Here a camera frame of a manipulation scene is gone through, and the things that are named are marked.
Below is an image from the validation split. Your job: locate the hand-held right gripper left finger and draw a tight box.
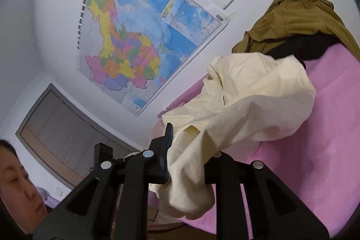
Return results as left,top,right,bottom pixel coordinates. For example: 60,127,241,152
32,122,173,240

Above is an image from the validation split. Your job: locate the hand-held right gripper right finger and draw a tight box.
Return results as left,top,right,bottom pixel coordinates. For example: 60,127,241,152
204,151,329,240

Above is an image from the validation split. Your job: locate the cream garment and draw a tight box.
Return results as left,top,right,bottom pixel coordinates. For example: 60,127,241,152
149,52,317,220

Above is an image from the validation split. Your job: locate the grey wardrobe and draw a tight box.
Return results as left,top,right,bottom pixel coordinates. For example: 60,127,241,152
15,83,141,190

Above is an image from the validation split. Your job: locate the purple cloth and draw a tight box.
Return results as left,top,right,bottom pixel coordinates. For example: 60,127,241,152
35,186,61,208

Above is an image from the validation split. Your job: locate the person's face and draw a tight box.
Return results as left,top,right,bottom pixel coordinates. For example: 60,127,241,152
0,139,45,232

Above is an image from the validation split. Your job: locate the pink blanket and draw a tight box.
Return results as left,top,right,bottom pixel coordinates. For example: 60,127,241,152
148,43,360,238

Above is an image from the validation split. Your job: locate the black garment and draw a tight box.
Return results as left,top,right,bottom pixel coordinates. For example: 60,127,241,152
266,35,341,70

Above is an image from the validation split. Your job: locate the olive brown garment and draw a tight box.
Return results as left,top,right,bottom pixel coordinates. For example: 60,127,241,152
231,0,360,61

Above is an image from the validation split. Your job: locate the colourful wall map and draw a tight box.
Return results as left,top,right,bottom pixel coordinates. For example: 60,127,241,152
76,0,236,117

